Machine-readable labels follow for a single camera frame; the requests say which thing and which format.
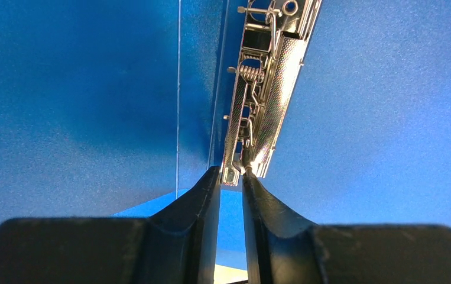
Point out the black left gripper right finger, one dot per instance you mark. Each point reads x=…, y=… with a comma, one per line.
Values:
x=284, y=247

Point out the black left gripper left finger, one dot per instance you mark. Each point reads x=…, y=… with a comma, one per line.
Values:
x=175, y=245

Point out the blue clip file folder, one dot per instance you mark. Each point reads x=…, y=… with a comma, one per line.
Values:
x=115, y=108

